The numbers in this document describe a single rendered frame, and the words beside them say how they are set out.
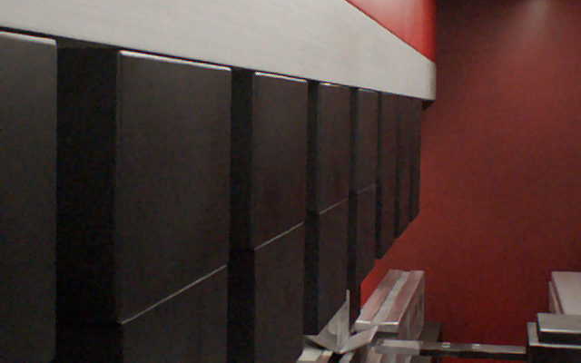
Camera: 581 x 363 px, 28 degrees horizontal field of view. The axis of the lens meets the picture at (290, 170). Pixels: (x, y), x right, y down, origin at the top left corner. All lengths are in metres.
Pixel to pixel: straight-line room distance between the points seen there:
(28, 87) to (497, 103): 1.77
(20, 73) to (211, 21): 0.19
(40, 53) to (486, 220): 1.78
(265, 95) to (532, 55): 1.49
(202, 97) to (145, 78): 0.07
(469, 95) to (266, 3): 1.48
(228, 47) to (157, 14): 0.10
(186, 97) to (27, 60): 0.15
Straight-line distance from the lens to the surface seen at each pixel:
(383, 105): 1.15
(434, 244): 2.06
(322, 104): 0.76
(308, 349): 1.19
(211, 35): 0.47
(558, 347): 1.15
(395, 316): 1.57
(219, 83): 0.48
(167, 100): 0.41
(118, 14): 0.36
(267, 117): 0.58
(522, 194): 2.05
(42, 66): 0.30
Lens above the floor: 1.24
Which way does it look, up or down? 3 degrees down
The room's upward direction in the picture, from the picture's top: 1 degrees clockwise
